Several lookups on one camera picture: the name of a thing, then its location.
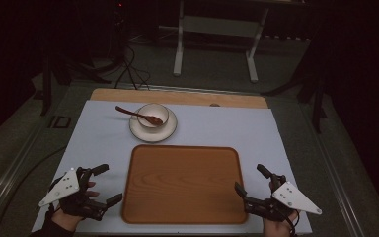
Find floor socket box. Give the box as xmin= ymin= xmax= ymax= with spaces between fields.
xmin=47 ymin=115 xmax=72 ymax=129

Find metal floor rail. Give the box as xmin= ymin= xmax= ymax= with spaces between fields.
xmin=304 ymin=105 xmax=366 ymax=237
xmin=0 ymin=127 xmax=43 ymax=215

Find person's right hand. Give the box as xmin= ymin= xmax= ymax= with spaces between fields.
xmin=263 ymin=210 xmax=300 ymax=237

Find wooden tray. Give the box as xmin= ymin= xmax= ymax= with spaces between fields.
xmin=121 ymin=143 xmax=249 ymax=225

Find pale blue table mat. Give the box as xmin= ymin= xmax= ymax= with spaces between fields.
xmin=32 ymin=100 xmax=313 ymax=235

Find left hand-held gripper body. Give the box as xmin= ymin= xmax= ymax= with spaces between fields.
xmin=38 ymin=166 xmax=110 ymax=222

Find white saucer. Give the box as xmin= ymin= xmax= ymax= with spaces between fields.
xmin=128 ymin=106 xmax=179 ymax=144

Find black floor cables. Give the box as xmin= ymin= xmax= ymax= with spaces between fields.
xmin=114 ymin=43 xmax=152 ymax=91

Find brown wooden spoon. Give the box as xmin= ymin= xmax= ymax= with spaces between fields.
xmin=114 ymin=105 xmax=164 ymax=127

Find white bowl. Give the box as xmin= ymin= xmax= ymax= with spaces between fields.
xmin=136 ymin=102 xmax=170 ymax=129

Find dark floor cable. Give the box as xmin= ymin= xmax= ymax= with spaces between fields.
xmin=0 ymin=146 xmax=67 ymax=231

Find black stand legs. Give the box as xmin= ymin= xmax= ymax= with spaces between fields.
xmin=261 ymin=48 xmax=330 ymax=134
xmin=33 ymin=48 xmax=126 ymax=117

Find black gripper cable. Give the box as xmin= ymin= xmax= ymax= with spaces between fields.
xmin=280 ymin=206 xmax=300 ymax=237

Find person's left hand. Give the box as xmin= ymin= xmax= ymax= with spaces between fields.
xmin=49 ymin=181 xmax=101 ymax=232

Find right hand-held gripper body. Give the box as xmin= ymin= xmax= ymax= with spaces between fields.
xmin=243 ymin=173 xmax=323 ymax=223

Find white metal stand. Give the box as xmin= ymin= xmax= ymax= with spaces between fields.
xmin=173 ymin=0 xmax=270 ymax=84

